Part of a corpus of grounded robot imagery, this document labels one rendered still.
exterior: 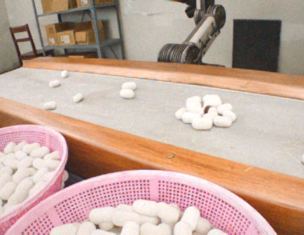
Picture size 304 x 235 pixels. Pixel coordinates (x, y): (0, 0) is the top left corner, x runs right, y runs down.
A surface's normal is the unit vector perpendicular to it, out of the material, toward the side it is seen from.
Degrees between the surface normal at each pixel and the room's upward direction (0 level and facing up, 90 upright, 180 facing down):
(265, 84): 45
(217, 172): 0
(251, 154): 0
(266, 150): 0
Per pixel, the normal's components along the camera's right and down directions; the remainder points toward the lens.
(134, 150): -0.10, -0.89
